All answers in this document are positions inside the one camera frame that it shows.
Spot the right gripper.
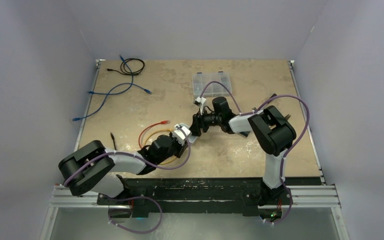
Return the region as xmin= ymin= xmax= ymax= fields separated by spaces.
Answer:
xmin=188 ymin=107 xmax=222 ymax=137

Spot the red ethernet cable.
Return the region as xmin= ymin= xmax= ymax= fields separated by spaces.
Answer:
xmin=138 ymin=119 xmax=171 ymax=150

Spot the black rectangular box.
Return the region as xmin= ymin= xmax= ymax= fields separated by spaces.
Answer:
xmin=239 ymin=131 xmax=250 ymax=138

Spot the long blue ethernet cable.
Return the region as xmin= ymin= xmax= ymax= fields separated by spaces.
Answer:
xmin=72 ymin=82 xmax=153 ymax=122

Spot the black ethernet cable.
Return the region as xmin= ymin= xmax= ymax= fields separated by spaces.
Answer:
xmin=107 ymin=58 xmax=146 ymax=152

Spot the white network switch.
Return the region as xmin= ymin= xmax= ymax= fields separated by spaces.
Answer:
xmin=188 ymin=135 xmax=199 ymax=144

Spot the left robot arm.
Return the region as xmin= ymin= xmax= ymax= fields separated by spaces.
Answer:
xmin=58 ymin=130 xmax=191 ymax=205

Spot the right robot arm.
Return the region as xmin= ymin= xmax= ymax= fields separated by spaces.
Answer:
xmin=189 ymin=96 xmax=297 ymax=204

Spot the clear plastic organizer box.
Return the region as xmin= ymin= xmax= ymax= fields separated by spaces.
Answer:
xmin=191 ymin=71 xmax=233 ymax=98

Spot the black mounting base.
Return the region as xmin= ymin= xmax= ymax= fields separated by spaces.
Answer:
xmin=95 ymin=177 xmax=323 ymax=220

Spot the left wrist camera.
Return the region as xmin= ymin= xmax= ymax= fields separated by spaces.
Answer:
xmin=171 ymin=123 xmax=192 ymax=144

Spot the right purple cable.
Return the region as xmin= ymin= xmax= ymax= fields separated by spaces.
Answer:
xmin=199 ymin=80 xmax=311 ymax=226

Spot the purple cable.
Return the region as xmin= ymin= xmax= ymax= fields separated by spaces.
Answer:
xmin=62 ymin=127 xmax=192 ymax=235
xmin=199 ymin=80 xmax=311 ymax=226

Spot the short blue ethernet cable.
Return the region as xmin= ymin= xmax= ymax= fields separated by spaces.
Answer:
xmin=87 ymin=54 xmax=135 ymax=96

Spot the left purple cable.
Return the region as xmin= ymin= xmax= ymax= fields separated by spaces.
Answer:
xmin=62 ymin=127 xmax=192 ymax=235

